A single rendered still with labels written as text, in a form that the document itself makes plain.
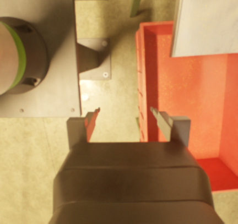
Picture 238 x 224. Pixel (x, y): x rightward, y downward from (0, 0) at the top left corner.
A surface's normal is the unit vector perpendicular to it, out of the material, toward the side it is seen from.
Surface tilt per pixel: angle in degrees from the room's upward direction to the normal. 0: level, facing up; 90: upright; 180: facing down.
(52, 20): 0
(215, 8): 30
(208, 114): 0
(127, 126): 0
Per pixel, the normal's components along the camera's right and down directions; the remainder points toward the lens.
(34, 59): 0.95, 0.15
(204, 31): 0.04, 0.70
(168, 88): 0.00, 0.25
